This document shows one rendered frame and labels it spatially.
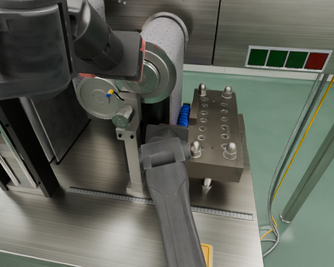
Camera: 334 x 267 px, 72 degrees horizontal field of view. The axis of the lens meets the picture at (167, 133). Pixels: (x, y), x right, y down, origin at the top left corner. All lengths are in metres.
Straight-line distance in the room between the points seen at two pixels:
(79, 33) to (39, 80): 0.07
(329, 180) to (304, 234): 0.60
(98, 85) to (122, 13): 0.34
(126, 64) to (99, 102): 0.27
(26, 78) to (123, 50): 0.17
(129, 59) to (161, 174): 0.18
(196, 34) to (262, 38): 0.21
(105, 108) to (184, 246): 0.42
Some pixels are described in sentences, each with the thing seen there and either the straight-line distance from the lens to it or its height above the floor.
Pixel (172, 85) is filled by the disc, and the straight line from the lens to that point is 0.53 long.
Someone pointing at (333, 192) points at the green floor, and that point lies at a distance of 2.23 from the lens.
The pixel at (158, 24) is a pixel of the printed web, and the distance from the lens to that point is 0.66.
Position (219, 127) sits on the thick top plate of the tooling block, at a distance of 0.74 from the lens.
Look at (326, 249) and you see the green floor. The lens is 1.89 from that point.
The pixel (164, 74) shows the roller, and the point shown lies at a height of 1.26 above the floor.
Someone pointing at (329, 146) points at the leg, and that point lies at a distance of 1.38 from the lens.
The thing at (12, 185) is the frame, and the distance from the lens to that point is 0.83.
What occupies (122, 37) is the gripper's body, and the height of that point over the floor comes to 1.37.
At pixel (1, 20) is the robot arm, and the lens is 0.22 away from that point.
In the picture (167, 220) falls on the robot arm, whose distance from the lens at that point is 0.32.
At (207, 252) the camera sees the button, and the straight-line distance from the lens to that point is 0.61.
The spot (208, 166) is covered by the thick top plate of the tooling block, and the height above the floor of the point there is 1.02.
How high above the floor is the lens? 1.48
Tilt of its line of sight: 40 degrees down
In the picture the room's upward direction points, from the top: straight up
